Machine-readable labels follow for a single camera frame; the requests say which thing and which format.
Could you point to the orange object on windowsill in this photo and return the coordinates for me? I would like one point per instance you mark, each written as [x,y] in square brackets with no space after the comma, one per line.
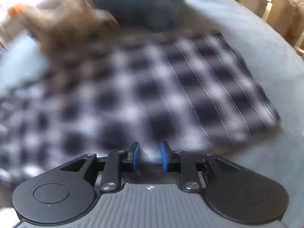
[15,10]

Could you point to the dark plaid shirt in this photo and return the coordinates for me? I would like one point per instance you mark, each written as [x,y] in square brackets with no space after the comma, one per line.
[190,89]

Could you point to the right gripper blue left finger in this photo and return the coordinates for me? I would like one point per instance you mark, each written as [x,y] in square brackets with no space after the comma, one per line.
[116,163]

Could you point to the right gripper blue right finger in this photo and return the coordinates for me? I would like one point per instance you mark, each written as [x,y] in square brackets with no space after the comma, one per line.
[181,162]

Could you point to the blue denim jeans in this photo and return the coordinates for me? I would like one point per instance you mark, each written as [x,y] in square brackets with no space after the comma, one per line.
[156,15]

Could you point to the beige trousers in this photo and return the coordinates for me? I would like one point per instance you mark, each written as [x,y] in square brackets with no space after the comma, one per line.
[72,23]

